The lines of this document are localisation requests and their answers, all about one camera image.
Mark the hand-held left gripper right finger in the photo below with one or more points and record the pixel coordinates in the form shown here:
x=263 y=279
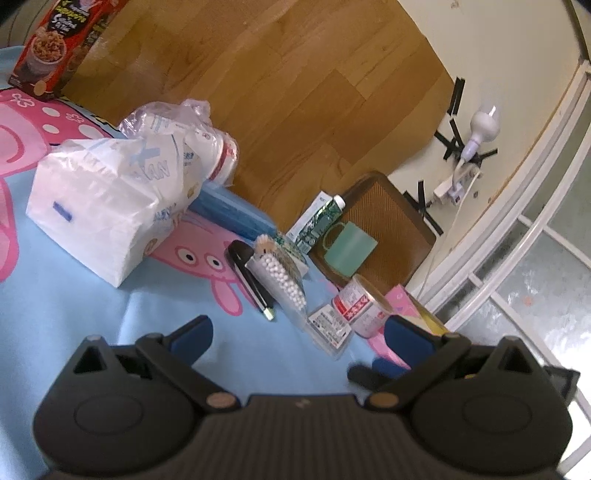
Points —
x=408 y=341

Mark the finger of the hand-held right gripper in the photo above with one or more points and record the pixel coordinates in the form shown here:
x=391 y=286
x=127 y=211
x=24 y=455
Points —
x=364 y=376

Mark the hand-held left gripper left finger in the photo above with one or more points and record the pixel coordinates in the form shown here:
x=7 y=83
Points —
x=191 y=339

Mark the pink tin box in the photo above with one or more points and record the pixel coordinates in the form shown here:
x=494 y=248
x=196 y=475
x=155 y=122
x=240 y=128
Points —
x=401 y=300

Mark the printed blanket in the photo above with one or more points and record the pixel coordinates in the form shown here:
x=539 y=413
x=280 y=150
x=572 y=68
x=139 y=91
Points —
x=138 y=323

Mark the black slim case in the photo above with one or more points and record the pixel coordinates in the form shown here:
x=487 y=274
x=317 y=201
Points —
x=244 y=272

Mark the mint green cup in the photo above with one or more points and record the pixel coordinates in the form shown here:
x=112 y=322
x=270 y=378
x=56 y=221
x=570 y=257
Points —
x=351 y=249

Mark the clear cotton swab box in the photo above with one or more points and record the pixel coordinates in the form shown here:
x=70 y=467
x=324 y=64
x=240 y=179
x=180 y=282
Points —
x=286 y=281

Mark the black tape strip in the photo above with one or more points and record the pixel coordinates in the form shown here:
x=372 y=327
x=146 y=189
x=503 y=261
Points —
x=485 y=154
x=429 y=217
x=450 y=141
x=456 y=97
x=422 y=198

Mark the brown woven mat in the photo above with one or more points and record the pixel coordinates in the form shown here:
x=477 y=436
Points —
x=392 y=207

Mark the toothpaste tube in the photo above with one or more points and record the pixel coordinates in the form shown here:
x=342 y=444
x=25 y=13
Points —
x=318 y=221

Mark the white tissue pack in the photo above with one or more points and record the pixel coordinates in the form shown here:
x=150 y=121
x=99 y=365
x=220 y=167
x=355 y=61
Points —
x=92 y=221

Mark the white power strip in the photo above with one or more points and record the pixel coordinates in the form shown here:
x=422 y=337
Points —
x=450 y=187

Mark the clear plastic bag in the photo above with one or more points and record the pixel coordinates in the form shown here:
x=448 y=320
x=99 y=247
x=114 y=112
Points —
x=157 y=120

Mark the wood-pattern vinyl sheet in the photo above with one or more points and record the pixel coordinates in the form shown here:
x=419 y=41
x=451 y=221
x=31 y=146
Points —
x=300 y=92

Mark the red cereal box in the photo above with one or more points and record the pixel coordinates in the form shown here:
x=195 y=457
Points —
x=51 y=50

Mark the white window frame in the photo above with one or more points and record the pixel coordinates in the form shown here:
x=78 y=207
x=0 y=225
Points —
x=508 y=258

